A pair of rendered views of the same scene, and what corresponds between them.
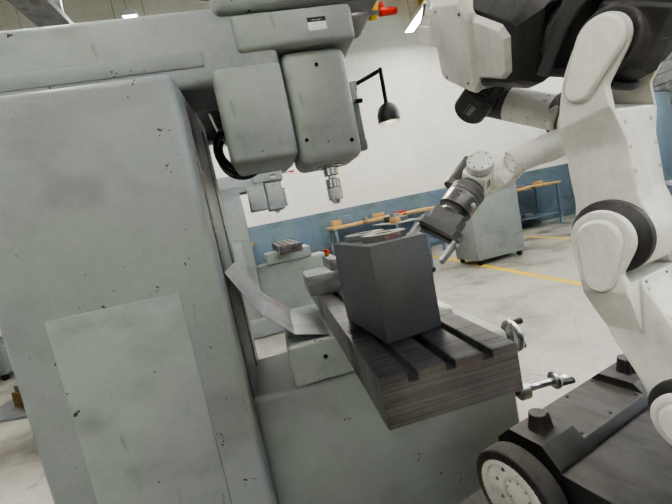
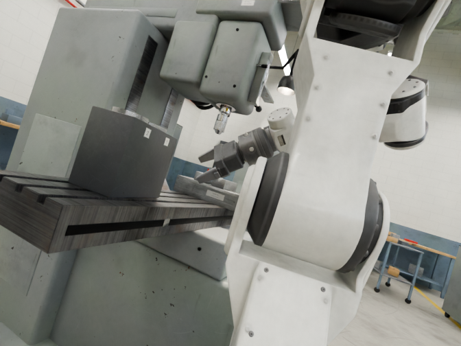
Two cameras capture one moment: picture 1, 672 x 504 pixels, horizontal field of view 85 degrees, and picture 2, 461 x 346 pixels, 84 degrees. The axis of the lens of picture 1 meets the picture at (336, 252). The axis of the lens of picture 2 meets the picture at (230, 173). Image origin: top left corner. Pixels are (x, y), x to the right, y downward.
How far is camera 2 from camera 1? 0.76 m
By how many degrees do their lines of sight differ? 32
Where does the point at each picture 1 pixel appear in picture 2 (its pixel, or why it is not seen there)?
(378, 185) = (403, 211)
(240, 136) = (169, 60)
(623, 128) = (315, 62)
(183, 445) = not seen: hidden behind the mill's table
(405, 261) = (109, 130)
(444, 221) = (223, 152)
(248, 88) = (188, 33)
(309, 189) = not seen: hidden behind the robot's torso
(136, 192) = (95, 66)
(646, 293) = (252, 281)
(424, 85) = not seen: outside the picture
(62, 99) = (95, 12)
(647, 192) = (315, 153)
